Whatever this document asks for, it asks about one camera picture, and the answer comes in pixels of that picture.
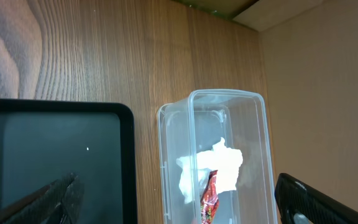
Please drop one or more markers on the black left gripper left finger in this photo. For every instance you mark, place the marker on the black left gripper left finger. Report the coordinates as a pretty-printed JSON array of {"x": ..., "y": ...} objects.
[{"x": 57, "y": 202}]

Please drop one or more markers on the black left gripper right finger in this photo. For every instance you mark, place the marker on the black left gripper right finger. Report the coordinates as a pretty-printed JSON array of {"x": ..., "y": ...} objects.
[{"x": 297, "y": 202}]

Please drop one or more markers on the red snack wrapper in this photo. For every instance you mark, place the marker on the red snack wrapper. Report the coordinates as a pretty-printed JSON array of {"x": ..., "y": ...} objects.
[{"x": 209, "y": 202}]

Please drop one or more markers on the white napkin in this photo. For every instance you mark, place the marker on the white napkin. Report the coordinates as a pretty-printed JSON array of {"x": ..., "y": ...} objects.
[{"x": 224, "y": 160}]

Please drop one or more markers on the black tray bin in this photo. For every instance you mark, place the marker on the black tray bin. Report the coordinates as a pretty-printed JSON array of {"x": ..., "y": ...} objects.
[{"x": 42, "y": 141}]

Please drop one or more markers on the clear plastic bin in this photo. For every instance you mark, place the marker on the clear plastic bin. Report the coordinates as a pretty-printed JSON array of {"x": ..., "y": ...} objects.
[{"x": 216, "y": 117}]

